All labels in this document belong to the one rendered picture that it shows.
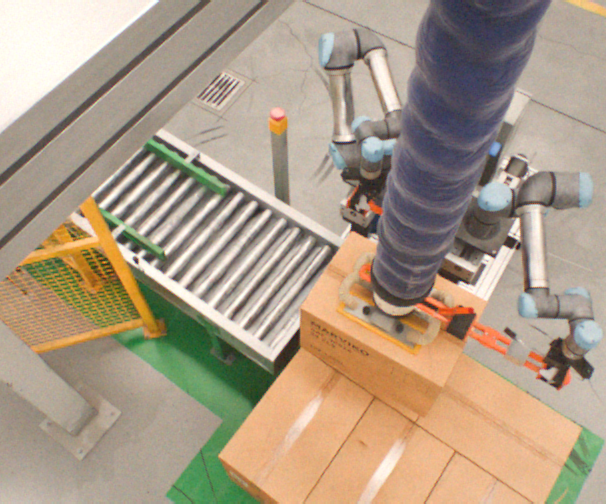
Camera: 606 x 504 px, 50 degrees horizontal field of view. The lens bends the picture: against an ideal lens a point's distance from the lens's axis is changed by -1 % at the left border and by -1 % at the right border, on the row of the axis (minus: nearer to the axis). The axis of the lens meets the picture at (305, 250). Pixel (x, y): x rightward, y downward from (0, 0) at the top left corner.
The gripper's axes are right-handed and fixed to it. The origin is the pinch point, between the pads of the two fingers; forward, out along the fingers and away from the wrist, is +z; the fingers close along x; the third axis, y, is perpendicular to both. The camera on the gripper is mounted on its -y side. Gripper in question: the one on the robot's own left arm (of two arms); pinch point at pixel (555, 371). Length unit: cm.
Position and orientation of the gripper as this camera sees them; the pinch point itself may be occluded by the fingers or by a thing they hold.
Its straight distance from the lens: 238.9
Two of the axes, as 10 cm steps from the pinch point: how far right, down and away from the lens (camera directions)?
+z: -0.1, 4.7, 8.8
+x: -5.2, 7.5, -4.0
